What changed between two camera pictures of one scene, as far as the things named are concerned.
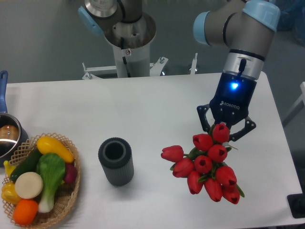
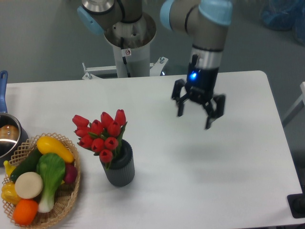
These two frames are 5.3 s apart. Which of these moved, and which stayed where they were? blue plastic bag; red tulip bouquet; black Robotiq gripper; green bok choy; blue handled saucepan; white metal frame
Moved: black Robotiq gripper; red tulip bouquet
Stayed: blue handled saucepan; green bok choy; white metal frame; blue plastic bag
